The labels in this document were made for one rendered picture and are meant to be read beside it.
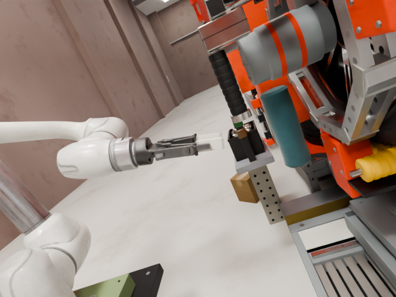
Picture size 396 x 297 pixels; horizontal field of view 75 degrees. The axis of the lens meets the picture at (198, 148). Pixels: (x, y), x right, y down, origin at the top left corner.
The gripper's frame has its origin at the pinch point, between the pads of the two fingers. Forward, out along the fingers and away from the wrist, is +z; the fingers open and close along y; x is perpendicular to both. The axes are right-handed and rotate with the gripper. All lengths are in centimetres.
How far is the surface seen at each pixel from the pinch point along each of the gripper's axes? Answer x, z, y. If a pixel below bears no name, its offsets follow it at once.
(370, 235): 44, 50, 12
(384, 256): 45, 48, 2
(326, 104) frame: -3.2, 36.9, 14.6
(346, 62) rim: -14.8, 38.9, 6.7
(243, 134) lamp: 8.2, 13.9, 38.9
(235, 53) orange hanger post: -38, 41, 236
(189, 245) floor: 79, -22, 68
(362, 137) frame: 1.5, 33.6, -9.6
